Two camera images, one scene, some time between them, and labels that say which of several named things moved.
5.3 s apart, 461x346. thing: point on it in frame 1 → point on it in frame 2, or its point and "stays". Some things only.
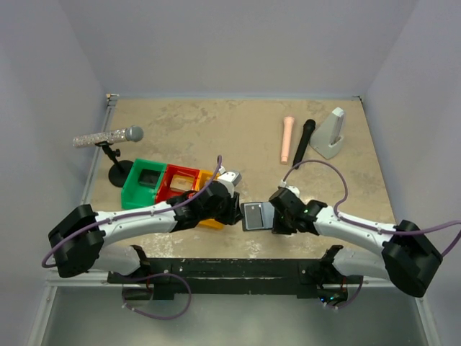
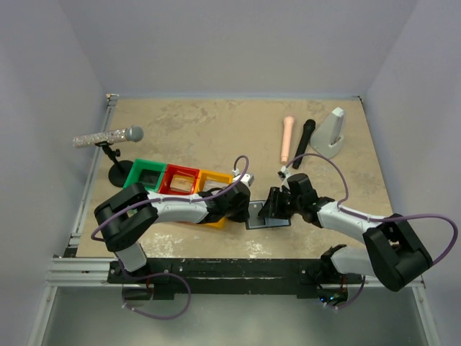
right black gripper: (277, 228) → (271, 208)
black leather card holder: (257, 215) stays
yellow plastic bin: (204, 176) stays
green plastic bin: (136, 195) stays
